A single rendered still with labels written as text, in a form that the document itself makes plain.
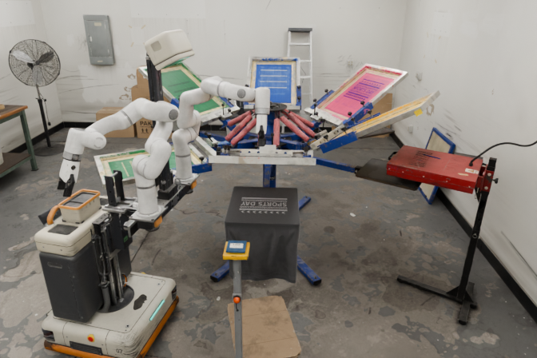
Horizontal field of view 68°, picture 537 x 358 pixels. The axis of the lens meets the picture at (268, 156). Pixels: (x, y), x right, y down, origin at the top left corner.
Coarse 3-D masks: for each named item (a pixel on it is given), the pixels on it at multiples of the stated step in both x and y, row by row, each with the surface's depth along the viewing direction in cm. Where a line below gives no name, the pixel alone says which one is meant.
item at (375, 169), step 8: (320, 160) 333; (328, 160) 332; (376, 160) 327; (336, 168) 327; (344, 168) 323; (352, 168) 319; (360, 168) 316; (368, 168) 311; (376, 168) 311; (384, 168) 311; (360, 176) 297; (368, 176) 297; (376, 176) 297; (384, 176) 297; (392, 176) 297; (392, 184) 285; (400, 184) 284; (408, 184) 284; (416, 184) 285
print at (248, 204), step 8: (248, 200) 259; (256, 200) 259; (264, 200) 260; (272, 200) 260; (280, 200) 260; (240, 208) 249; (248, 208) 249; (256, 208) 250; (264, 208) 250; (272, 208) 250; (280, 208) 250
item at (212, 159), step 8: (216, 160) 215; (224, 160) 215; (232, 160) 215; (240, 160) 215; (248, 160) 215; (256, 160) 215; (264, 160) 214; (272, 160) 214; (280, 160) 214; (288, 160) 214; (296, 160) 214; (304, 160) 214; (312, 160) 214
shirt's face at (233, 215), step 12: (240, 192) 270; (252, 192) 270; (264, 192) 270; (276, 192) 270; (288, 192) 271; (240, 204) 254; (288, 204) 255; (228, 216) 240; (240, 216) 240; (252, 216) 240; (264, 216) 240; (276, 216) 241; (288, 216) 241
